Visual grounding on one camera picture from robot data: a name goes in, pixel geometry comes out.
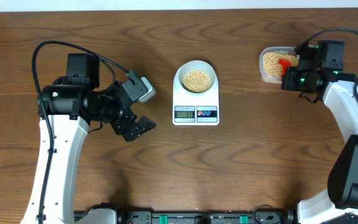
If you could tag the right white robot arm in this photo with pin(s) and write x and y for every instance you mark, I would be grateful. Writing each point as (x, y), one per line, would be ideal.
(340, 199)

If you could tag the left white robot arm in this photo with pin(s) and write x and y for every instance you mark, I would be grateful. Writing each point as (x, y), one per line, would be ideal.
(66, 109)

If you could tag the clear plastic food container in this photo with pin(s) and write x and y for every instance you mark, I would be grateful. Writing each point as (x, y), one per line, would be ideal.
(280, 50)

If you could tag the red plastic measuring scoop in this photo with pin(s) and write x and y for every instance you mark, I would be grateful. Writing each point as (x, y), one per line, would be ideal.
(285, 63)

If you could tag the soybeans in bowl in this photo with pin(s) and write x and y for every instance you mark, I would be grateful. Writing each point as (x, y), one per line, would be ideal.
(197, 81)

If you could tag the white digital kitchen scale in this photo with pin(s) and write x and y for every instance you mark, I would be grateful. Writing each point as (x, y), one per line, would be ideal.
(195, 110)

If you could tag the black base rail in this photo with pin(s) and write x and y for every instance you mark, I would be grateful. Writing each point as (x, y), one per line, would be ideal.
(263, 217)

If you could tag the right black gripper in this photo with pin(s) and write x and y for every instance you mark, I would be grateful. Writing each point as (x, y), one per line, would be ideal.
(287, 84)

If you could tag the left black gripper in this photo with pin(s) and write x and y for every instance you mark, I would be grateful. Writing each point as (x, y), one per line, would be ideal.
(121, 126)

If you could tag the yellow soybeans pile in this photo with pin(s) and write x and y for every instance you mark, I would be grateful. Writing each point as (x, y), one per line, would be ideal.
(271, 65)

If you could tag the pale blue round bowl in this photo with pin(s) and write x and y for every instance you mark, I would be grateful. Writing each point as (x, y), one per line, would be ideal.
(195, 65)

